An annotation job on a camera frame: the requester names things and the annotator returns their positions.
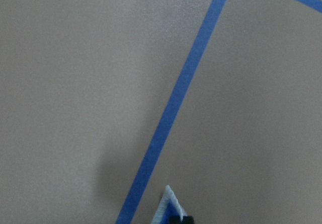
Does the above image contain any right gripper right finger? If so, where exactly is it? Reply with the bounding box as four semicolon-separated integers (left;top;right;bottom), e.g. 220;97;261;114
182;216;194;224

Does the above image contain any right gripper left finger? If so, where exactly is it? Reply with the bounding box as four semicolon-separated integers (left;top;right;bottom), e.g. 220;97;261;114
169;216;182;224

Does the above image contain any blue grey towel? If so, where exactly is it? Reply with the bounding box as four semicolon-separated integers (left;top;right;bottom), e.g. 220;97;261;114
151;185;188;224

